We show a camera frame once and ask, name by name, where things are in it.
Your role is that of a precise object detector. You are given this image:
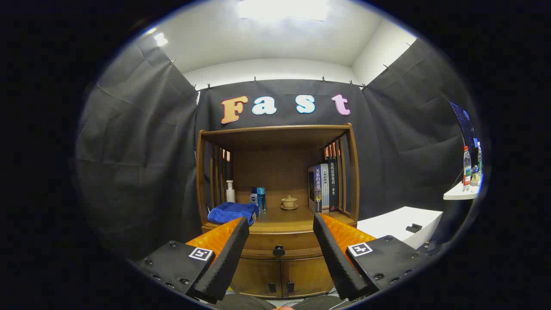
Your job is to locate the white wall shelf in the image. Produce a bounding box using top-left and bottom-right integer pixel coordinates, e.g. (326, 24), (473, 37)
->
(443, 183), (482, 201)

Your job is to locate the clear bottle red label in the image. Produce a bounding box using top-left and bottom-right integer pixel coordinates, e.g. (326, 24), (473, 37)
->
(463, 146), (472, 192)

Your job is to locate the wooden cabinet door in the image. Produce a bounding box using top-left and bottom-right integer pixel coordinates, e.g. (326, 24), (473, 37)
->
(281, 257), (335, 298)
(230, 257), (282, 298)

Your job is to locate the dark monitor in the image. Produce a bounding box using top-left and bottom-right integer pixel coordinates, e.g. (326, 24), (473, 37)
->
(449, 100), (477, 149)

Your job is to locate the wooden drawer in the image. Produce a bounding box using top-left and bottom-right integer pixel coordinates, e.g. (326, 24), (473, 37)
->
(236, 232), (328, 260)

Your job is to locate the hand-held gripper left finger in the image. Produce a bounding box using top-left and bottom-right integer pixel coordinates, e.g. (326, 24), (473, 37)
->
(134, 217), (250, 304)

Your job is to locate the large ceiling light panel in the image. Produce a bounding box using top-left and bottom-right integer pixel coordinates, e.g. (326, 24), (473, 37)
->
(238, 0), (330, 21)

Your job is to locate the wooden cabinet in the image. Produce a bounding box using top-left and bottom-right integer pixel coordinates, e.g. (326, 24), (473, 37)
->
(196, 124), (360, 300)

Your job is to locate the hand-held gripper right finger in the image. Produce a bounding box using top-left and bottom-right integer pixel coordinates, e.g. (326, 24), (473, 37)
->
(313, 212), (432, 301)

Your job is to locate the black backdrop cloth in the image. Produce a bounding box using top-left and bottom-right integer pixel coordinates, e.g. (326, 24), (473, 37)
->
(75, 37), (478, 263)

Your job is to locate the dark blue book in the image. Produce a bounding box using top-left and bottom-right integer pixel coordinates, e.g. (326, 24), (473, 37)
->
(308, 165), (322, 213)

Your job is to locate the blue folded towel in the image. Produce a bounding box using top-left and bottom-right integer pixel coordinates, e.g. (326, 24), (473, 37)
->
(207, 202), (260, 226)

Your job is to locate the black book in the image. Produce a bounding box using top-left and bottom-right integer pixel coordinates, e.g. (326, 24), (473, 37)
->
(328, 159), (340, 211)

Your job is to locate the white side cabinet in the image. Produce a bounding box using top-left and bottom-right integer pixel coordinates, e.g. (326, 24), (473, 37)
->
(356, 206), (444, 249)

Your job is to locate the white and blue book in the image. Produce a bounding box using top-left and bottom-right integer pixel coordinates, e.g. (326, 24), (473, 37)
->
(321, 163), (330, 211)

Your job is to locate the wooden countertop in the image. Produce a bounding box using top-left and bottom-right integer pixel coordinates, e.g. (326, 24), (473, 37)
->
(202, 205), (358, 235)

